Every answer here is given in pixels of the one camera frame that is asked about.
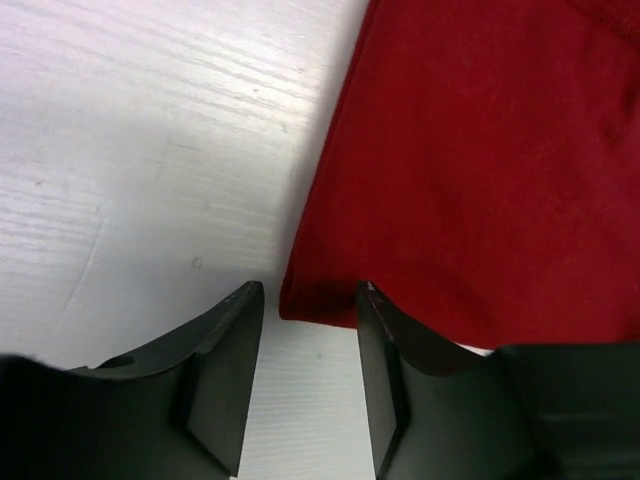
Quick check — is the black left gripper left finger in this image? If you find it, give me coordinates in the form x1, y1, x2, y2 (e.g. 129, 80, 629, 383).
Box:
1, 281, 264, 479

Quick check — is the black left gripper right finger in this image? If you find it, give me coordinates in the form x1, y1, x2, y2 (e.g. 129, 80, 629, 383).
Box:
357, 282, 639, 479

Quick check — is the red t shirt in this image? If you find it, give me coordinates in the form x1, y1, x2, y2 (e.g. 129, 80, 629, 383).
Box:
279, 1, 639, 349

